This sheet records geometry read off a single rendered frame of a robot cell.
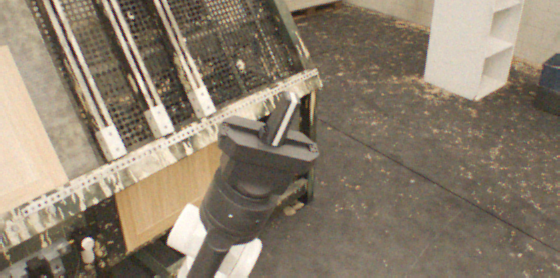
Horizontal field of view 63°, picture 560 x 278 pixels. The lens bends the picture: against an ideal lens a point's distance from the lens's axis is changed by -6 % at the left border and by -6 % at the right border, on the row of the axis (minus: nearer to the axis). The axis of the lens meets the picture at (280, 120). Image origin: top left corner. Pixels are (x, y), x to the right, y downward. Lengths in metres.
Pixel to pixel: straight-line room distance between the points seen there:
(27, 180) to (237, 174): 1.42
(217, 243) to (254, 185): 0.09
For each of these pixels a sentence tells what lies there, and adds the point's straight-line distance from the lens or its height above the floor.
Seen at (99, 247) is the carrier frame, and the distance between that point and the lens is 2.36.
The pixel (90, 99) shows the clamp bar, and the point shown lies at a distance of 1.98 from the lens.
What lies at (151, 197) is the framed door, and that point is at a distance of 2.45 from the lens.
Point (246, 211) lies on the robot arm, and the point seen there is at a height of 1.58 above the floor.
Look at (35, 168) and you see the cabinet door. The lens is 1.94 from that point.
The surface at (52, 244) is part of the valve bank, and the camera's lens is 1.94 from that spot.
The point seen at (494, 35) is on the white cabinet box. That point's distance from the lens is 5.08.
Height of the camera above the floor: 1.96
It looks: 29 degrees down
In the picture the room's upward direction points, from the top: straight up
